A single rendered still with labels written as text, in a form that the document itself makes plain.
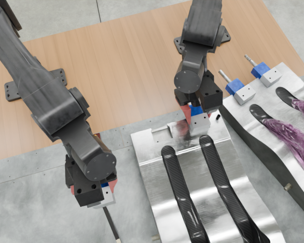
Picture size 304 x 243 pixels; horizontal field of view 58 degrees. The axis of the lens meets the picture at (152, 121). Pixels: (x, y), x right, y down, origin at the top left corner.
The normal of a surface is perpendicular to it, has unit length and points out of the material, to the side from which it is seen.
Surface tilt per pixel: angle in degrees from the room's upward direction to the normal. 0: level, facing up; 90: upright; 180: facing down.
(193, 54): 25
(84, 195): 63
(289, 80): 0
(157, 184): 3
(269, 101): 0
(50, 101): 11
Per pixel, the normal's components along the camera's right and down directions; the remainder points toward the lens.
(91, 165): 0.58, 0.47
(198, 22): -0.13, 0.02
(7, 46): 0.12, -0.25
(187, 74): -0.26, 0.63
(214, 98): 0.24, 0.57
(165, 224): -0.14, -0.76
